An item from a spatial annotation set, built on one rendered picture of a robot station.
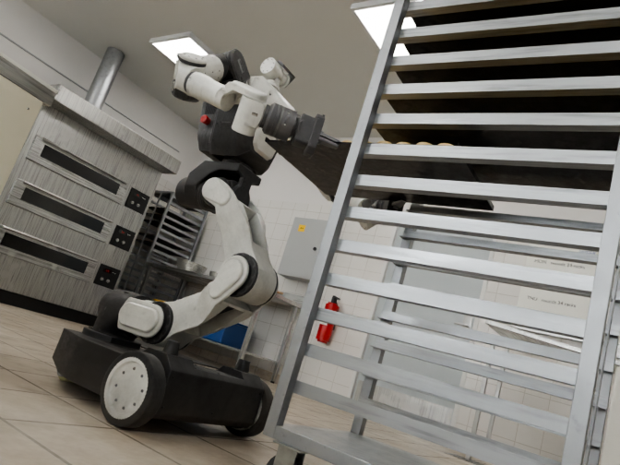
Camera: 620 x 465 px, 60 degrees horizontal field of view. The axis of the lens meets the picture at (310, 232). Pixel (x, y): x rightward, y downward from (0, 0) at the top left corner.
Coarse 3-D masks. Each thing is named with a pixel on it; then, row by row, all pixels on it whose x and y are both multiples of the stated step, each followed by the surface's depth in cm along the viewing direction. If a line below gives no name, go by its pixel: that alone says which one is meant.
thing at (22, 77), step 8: (0, 56) 160; (0, 64) 161; (8, 64) 163; (16, 64) 164; (0, 72) 161; (8, 72) 163; (16, 72) 165; (24, 72) 167; (16, 80) 165; (24, 80) 168; (32, 80) 170; (40, 80) 172; (24, 88) 168; (32, 88) 170; (40, 88) 172; (48, 88) 175; (40, 96) 173; (48, 96) 175; (48, 104) 176
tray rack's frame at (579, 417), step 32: (608, 224) 102; (608, 256) 100; (608, 288) 99; (608, 320) 137; (608, 352) 134; (576, 384) 96; (608, 384) 132; (576, 416) 94; (288, 448) 118; (320, 448) 115; (352, 448) 123; (384, 448) 143; (576, 448) 92
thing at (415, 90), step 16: (496, 80) 129; (512, 80) 127; (528, 80) 125; (544, 80) 123; (560, 80) 121; (576, 80) 119; (592, 80) 117; (608, 80) 115; (384, 96) 146; (400, 96) 143; (416, 96) 141; (432, 96) 139; (448, 96) 136; (464, 96) 134; (480, 96) 132; (496, 96) 130; (512, 96) 128; (528, 96) 126; (544, 96) 124
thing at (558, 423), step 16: (304, 352) 129; (320, 352) 127; (336, 352) 125; (352, 368) 121; (368, 368) 119; (384, 368) 117; (400, 384) 114; (416, 384) 113; (432, 384) 111; (448, 384) 110; (464, 400) 107; (480, 400) 105; (496, 400) 104; (512, 416) 102; (528, 416) 100; (544, 416) 99; (560, 416) 98; (560, 432) 97
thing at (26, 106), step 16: (0, 80) 160; (0, 96) 161; (16, 96) 165; (32, 96) 170; (0, 112) 162; (16, 112) 166; (32, 112) 170; (0, 128) 162; (16, 128) 166; (0, 144) 163; (16, 144) 167; (0, 160) 164; (16, 160) 168; (0, 176) 164; (0, 192) 165
